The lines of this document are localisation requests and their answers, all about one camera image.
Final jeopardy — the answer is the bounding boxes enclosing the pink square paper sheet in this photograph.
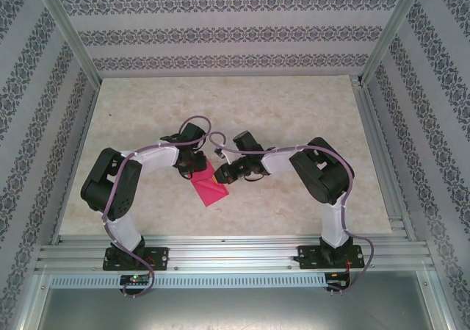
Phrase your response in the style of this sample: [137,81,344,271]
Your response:
[190,157,231,208]

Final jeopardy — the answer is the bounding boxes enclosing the left circuit board green light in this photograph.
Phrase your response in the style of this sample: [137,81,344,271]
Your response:
[120,274,151,286]

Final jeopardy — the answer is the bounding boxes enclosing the grey metal panel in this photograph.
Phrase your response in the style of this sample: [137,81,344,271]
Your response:
[35,288,440,330]

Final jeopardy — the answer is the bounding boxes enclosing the right circuit board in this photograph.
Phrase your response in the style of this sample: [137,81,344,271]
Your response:
[326,272,350,290]

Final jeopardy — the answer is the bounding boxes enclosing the aluminium mounting rail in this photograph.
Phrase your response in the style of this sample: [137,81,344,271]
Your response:
[35,232,436,275]

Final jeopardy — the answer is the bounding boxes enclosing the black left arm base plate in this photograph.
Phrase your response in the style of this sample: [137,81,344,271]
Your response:
[104,246,170,272]

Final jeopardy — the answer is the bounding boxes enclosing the slotted grey cable duct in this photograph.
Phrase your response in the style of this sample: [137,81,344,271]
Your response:
[49,273,328,290]

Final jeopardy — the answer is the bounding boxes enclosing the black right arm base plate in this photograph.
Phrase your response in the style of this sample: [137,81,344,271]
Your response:
[297,244,364,270]

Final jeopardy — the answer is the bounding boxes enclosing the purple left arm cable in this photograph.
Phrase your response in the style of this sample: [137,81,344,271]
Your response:
[101,115,212,301]

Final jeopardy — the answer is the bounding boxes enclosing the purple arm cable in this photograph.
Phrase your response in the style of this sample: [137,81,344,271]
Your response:
[101,115,212,301]
[209,131,376,296]

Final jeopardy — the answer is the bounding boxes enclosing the aluminium side rail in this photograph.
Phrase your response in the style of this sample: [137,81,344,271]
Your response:
[349,75,418,241]

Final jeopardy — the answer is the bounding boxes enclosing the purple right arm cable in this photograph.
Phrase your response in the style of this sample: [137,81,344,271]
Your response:
[209,131,376,296]

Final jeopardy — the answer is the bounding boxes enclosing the aluminium frame post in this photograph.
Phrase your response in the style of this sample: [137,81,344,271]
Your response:
[360,0,429,87]
[418,270,462,330]
[35,0,103,85]
[9,273,52,330]

